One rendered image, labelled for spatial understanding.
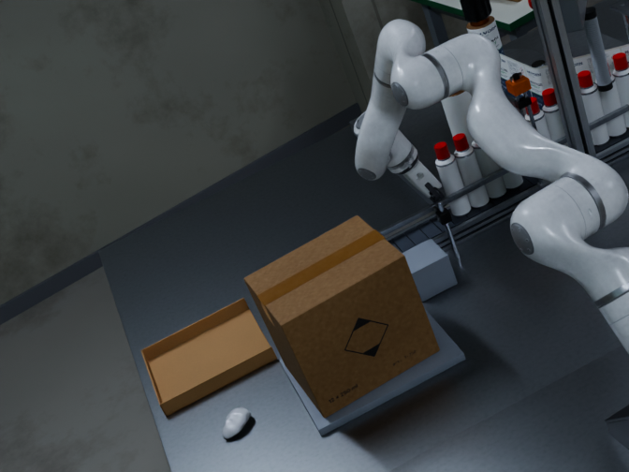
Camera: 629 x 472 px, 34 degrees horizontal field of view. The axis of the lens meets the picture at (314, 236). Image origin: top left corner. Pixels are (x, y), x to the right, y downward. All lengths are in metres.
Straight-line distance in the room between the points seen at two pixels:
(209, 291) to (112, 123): 2.16
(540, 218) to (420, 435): 0.56
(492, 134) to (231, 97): 3.21
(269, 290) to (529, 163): 0.63
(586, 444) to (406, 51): 0.84
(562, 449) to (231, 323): 1.02
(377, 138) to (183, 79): 2.70
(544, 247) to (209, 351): 1.08
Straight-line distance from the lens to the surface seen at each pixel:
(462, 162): 2.64
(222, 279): 2.94
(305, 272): 2.26
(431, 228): 2.70
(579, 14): 2.48
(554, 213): 1.91
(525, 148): 2.00
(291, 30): 5.17
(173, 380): 2.66
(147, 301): 3.02
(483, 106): 2.04
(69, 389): 4.44
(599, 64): 2.63
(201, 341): 2.74
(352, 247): 2.28
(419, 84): 2.06
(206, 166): 5.17
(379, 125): 2.40
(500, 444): 2.13
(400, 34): 2.18
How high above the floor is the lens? 2.32
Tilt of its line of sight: 30 degrees down
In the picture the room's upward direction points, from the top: 23 degrees counter-clockwise
